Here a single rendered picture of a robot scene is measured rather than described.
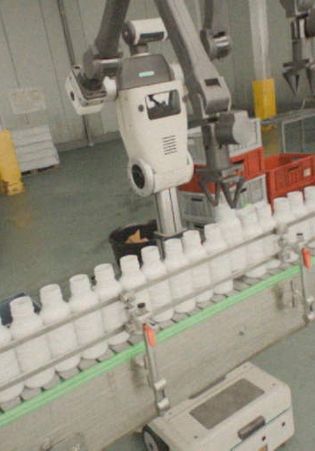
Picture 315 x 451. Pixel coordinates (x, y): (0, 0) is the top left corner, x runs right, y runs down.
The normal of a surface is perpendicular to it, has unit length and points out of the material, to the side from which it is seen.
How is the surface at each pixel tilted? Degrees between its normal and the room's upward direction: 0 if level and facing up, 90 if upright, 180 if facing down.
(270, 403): 31
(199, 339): 90
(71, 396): 90
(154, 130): 90
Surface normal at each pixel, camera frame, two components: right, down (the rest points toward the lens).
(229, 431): 0.14, -0.73
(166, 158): 0.54, 0.15
